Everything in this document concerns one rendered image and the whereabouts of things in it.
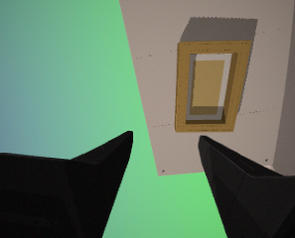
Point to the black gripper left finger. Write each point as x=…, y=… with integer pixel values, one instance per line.
x=88, y=183

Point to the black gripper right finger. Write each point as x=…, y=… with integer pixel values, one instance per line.
x=253, y=201

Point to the grey flat rectangular board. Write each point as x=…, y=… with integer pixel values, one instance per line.
x=154, y=27

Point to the brown wooden picture frame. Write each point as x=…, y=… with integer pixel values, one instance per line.
x=210, y=76

